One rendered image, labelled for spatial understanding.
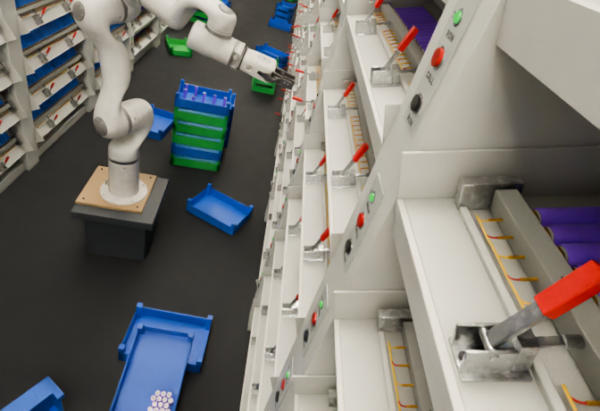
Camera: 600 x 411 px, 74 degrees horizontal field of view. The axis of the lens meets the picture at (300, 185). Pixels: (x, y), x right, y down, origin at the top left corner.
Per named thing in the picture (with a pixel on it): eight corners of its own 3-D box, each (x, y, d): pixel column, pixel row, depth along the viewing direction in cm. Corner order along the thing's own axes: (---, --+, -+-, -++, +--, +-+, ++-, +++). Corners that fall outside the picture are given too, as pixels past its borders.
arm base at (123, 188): (91, 199, 165) (88, 163, 155) (112, 173, 181) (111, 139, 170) (137, 210, 167) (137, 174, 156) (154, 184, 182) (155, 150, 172)
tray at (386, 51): (379, 179, 47) (388, 63, 39) (345, 34, 96) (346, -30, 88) (556, 173, 46) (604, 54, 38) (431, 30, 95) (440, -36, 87)
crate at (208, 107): (174, 106, 221) (175, 93, 217) (179, 90, 237) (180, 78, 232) (228, 116, 228) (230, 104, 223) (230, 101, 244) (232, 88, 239)
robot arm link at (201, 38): (240, 33, 120) (230, 59, 125) (199, 12, 116) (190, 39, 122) (235, 44, 113) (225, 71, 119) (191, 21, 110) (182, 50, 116)
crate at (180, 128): (172, 130, 230) (173, 119, 226) (178, 114, 246) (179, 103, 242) (224, 139, 237) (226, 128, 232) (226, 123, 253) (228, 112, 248)
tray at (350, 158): (331, 280, 58) (330, 208, 50) (323, 104, 107) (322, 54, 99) (472, 279, 57) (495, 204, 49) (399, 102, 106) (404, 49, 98)
